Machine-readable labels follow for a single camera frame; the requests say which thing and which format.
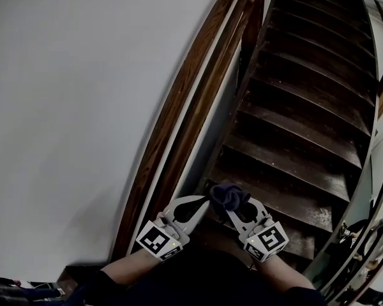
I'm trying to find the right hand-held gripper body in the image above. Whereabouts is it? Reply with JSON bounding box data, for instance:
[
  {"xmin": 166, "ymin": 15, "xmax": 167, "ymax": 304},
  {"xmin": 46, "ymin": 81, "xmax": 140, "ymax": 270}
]
[{"xmin": 238, "ymin": 214, "xmax": 290, "ymax": 263}]

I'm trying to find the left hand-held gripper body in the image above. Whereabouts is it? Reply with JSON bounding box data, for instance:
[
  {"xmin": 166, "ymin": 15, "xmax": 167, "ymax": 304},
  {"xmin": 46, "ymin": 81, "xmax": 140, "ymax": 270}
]
[{"xmin": 135, "ymin": 208, "xmax": 192, "ymax": 263}]

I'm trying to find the dark blue cloth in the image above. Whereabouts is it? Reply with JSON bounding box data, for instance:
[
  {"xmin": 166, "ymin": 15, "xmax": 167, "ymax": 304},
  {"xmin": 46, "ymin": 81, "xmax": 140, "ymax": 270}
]
[{"xmin": 209, "ymin": 183, "xmax": 253, "ymax": 212}]

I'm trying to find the brown wooden handrail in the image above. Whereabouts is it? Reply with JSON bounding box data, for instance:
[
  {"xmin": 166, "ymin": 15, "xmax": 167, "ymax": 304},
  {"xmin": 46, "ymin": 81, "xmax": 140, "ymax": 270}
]
[{"xmin": 109, "ymin": 0, "xmax": 247, "ymax": 263}]

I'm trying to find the person's right forearm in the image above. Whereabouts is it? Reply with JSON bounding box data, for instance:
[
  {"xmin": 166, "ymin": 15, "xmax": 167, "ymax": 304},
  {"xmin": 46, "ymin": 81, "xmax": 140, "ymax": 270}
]
[{"xmin": 253, "ymin": 253, "xmax": 316, "ymax": 292}]

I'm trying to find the person's left forearm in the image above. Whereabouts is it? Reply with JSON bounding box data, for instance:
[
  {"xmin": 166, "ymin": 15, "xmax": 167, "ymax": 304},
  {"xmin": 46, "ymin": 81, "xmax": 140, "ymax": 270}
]
[{"xmin": 100, "ymin": 248, "xmax": 163, "ymax": 287}]

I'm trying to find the person's dark clothing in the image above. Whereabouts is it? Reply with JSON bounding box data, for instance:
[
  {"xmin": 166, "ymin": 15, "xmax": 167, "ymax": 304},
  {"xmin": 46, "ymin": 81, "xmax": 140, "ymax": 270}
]
[{"xmin": 63, "ymin": 249, "xmax": 327, "ymax": 306}]

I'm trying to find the dark wooden staircase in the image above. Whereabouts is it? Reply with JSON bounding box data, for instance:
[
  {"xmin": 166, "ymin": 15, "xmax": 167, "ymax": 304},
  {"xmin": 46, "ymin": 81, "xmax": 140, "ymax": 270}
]
[{"xmin": 193, "ymin": 0, "xmax": 381, "ymax": 274}]

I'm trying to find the grey fabric pile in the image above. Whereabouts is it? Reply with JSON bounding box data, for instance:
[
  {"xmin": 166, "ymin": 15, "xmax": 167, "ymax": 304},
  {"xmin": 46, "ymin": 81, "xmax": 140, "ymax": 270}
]
[{"xmin": 0, "ymin": 272, "xmax": 24, "ymax": 306}]

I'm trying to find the brown wooden wall trim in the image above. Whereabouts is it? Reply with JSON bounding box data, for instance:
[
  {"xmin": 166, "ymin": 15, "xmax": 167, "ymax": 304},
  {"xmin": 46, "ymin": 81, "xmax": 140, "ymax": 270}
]
[{"xmin": 151, "ymin": 0, "xmax": 266, "ymax": 217}]

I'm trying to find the thin light cable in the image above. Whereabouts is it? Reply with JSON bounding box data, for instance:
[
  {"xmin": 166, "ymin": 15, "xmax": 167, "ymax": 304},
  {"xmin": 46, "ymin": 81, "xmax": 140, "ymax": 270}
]
[{"xmin": 31, "ymin": 281, "xmax": 66, "ymax": 299}]

